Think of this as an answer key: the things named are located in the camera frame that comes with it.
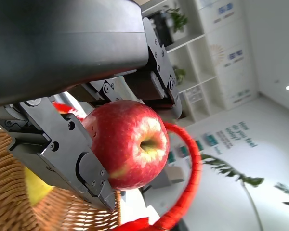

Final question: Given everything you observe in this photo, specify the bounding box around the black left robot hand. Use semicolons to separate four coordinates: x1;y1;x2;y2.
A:
0;0;184;213

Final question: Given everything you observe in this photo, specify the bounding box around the red apple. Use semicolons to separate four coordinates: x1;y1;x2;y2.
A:
82;99;171;192

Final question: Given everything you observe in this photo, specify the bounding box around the wicker basket with red handle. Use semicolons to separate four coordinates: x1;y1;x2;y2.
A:
0;102;203;231

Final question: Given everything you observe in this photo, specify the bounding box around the small potted green plant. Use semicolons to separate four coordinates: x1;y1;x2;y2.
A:
169;6;189;34
173;65;186;85

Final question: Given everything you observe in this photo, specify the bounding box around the white cube shelf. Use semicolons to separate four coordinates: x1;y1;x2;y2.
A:
139;0;223;124

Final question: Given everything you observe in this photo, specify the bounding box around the translucent storage drawer unit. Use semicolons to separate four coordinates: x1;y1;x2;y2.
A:
184;86;205;106

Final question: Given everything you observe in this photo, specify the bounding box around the yellow fruit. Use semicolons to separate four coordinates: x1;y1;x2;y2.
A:
23;167;54;206

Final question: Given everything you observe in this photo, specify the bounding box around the white shelving unit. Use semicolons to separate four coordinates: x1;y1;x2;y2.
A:
197;0;259;110

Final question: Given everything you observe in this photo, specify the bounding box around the large monstera plant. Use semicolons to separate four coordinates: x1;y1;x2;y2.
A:
201;153;289;215

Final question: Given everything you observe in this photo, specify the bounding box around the green wall picture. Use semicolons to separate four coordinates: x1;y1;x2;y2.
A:
177;143;191;159
203;133;218;148

